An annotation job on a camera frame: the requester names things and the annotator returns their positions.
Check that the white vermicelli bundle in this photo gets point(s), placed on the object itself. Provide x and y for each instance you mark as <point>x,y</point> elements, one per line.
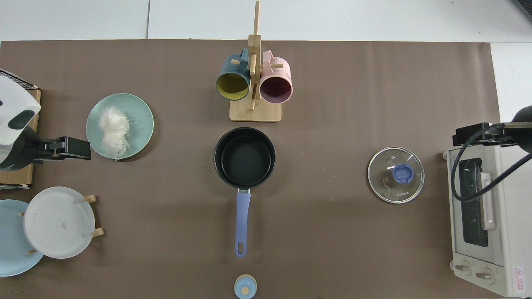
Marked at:
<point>112,128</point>

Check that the glass lid with blue knob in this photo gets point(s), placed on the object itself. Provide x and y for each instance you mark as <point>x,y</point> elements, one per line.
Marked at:
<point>386,182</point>

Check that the wooden plate rack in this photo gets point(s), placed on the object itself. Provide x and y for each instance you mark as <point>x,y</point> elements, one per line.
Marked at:
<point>89,199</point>

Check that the teal plate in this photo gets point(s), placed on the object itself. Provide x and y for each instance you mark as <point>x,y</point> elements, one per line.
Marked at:
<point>139,120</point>

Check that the white plate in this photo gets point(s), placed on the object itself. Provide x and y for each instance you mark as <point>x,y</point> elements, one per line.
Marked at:
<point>58,222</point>

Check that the light blue plate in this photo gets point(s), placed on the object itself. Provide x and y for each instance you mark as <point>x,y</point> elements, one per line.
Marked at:
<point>12,249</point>

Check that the pale toaster oven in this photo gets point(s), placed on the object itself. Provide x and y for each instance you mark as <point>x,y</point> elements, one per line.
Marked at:
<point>507,249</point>

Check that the brown table cloth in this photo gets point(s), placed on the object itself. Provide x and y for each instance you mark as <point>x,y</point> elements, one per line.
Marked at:
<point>332,228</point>

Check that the dark teal cup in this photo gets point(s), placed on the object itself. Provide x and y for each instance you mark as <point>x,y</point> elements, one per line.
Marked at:
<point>232,85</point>

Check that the wooden cup stand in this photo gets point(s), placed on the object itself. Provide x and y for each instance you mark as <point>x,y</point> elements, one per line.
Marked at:
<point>255,112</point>

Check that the pink ribbed cup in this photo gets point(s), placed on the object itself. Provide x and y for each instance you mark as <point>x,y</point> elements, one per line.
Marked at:
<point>276,89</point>

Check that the small blue round thing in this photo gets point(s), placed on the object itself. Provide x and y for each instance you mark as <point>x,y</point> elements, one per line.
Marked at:
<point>245,287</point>

